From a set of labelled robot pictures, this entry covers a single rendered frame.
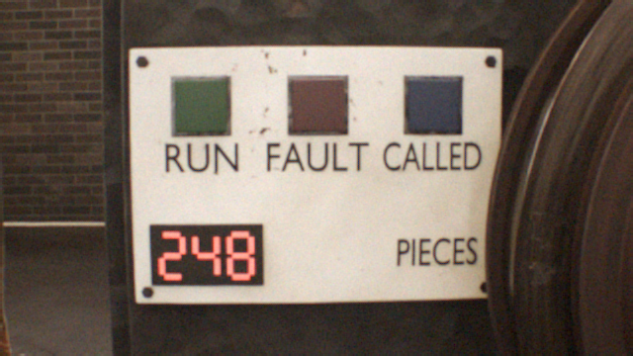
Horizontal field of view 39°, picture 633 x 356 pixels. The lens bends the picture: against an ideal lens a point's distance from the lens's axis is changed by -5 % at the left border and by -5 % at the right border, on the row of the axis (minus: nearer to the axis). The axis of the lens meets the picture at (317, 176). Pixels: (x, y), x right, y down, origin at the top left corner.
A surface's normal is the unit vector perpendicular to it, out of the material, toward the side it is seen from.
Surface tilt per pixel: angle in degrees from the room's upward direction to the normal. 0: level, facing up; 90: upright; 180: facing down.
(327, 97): 90
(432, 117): 90
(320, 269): 90
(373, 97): 90
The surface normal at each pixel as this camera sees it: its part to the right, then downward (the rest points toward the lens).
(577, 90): 0.06, 0.14
